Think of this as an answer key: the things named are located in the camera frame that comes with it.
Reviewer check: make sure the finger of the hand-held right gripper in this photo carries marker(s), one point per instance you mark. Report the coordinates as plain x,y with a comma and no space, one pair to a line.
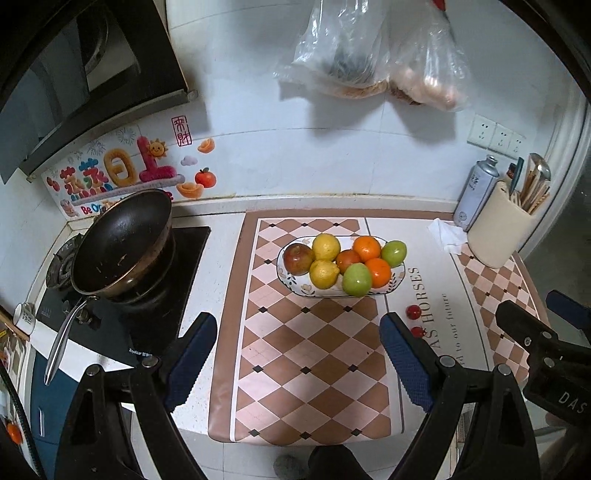
521,318
568,304

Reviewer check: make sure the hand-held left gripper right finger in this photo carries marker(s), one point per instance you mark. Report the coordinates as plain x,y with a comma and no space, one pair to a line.
406,360

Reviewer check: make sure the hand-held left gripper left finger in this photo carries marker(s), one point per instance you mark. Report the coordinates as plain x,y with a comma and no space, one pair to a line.
191,360

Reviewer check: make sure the red cherry tomato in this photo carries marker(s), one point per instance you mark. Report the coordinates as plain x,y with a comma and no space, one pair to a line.
412,312
418,331

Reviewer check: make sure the orange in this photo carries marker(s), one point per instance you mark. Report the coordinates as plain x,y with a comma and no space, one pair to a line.
378,272
367,248

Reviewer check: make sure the green apple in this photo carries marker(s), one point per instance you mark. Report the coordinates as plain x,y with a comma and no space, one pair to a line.
356,280
394,253

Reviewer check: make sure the small red apple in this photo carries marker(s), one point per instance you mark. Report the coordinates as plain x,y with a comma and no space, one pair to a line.
348,261

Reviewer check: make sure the yellow lemon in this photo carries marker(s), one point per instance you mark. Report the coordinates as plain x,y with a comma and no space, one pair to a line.
326,247
324,274

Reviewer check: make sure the oval floral plate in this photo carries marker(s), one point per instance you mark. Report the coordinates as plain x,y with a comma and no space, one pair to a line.
288,277

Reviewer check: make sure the large red apple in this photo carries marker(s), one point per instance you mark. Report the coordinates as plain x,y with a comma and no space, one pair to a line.
298,257

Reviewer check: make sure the frosted glass door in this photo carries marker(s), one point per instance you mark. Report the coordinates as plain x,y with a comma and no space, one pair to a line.
572,230

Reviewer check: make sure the black gas stove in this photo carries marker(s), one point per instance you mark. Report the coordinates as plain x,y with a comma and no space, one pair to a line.
184,277

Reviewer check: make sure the cream utensil holder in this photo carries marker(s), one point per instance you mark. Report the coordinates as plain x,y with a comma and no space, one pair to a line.
498,230

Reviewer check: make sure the checkered table mat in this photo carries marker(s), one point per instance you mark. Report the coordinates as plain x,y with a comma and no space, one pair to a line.
300,346

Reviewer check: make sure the white crumpled tissue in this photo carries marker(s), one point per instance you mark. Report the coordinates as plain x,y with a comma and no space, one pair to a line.
448,235

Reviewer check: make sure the bundle of chopsticks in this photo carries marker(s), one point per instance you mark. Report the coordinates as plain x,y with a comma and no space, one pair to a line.
535,196

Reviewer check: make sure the person's dark clothing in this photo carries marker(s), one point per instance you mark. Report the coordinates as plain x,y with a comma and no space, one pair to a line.
337,464

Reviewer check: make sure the grey spray can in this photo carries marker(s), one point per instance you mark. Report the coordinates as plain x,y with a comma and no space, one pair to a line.
473,194

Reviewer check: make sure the black frying pan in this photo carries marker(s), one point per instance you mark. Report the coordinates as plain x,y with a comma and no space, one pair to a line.
120,244

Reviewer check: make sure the metal ladle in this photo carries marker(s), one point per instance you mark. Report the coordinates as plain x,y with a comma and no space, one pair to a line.
540,168

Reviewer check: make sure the blue cabinet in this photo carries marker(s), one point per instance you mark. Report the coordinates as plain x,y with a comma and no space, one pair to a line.
51,415

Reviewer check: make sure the small white cup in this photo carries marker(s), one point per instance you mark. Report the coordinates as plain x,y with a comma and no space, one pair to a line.
25,318

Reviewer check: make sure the small orange round object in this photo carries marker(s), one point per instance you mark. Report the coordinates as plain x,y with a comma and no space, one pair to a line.
14,433

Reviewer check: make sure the plastic bag with eggs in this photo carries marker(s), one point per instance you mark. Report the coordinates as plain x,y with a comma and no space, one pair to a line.
434,78

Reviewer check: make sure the plastic bag with dark contents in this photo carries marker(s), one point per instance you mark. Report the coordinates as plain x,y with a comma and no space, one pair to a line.
341,60

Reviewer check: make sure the black range hood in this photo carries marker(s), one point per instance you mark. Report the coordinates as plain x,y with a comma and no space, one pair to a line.
69,69

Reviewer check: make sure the white wall socket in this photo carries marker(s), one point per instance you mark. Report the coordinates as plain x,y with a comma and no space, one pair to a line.
502,138
517,144
482,131

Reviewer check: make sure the gold ingot wall sticker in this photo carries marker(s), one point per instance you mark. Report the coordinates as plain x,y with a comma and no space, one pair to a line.
189,190

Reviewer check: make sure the persimmon wall sticker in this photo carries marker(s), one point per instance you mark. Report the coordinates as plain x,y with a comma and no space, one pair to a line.
204,178

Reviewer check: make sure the cloud wall sticker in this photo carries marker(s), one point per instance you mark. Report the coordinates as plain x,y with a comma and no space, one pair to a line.
189,160

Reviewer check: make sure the colourful lettered wall sticker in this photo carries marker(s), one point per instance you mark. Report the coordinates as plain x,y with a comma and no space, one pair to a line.
120,170

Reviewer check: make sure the red seal wall sticker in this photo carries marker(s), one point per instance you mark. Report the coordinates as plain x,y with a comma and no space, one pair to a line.
178,129

